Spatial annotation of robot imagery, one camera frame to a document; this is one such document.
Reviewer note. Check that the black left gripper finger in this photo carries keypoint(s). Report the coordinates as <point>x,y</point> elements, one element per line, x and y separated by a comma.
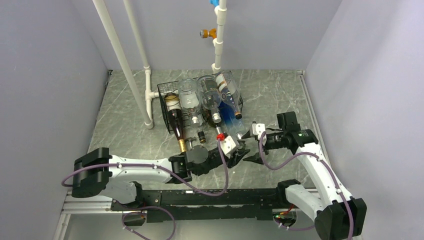
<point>238,155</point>
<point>240,145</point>

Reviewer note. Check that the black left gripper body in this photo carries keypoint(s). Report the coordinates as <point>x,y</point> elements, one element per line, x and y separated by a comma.
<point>215,160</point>

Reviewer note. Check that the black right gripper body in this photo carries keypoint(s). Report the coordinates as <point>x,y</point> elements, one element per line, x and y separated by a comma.
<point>275,140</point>

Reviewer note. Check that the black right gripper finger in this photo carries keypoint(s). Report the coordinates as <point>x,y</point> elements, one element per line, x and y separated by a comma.
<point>246,135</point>
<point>253,158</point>

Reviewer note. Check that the clear round glass bottle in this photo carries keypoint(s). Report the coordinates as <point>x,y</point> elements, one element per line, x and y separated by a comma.
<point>189,100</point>

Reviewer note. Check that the clear bottle black gold label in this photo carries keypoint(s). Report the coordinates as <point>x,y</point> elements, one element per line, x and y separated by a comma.
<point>239,136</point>

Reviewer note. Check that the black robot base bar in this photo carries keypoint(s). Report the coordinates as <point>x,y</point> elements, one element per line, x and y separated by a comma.
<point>261,204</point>

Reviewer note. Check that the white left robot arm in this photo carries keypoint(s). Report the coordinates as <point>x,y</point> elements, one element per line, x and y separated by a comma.
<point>99,173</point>

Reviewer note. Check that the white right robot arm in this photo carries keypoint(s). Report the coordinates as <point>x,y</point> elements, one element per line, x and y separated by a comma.
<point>336,213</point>

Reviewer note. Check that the dark bottle black capsule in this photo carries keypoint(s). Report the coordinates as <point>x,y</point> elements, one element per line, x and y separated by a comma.
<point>201,137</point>

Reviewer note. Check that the blue glass bottle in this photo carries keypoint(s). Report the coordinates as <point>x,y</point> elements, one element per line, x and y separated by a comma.
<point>232,124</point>

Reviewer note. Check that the dark bottle silver capsule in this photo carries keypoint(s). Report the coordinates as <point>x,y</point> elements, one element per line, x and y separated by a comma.
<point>217,127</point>

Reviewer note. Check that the clear bottle black cap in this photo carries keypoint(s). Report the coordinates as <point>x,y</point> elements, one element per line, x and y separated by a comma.
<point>229,91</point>

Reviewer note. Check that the clear bottle silver cap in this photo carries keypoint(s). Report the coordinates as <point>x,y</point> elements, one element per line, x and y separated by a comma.
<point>211,99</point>

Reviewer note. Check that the dark bottle gold foil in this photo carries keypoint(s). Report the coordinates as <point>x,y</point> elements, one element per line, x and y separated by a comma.
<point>175,118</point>

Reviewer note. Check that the white pipe with tee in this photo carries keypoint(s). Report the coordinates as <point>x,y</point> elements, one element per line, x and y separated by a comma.
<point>149,94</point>

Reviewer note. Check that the orange valve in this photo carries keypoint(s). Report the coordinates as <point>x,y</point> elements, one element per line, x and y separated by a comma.
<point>212,33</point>

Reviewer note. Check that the white pipe with valves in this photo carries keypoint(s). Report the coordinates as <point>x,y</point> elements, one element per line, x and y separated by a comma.
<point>221,17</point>

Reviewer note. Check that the blue valve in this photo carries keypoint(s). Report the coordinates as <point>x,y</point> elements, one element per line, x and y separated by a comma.
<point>215,3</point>

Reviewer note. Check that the slanted white pipe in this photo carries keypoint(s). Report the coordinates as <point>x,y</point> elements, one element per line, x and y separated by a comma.
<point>112,35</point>

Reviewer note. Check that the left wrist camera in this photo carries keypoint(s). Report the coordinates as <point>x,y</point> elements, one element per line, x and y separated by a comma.
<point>228,144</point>

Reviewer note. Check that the black handled tool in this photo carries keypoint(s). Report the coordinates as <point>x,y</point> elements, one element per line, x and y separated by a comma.
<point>189,143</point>

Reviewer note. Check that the aluminium frame rail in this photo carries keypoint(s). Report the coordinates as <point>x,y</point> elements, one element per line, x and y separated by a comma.
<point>91,205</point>

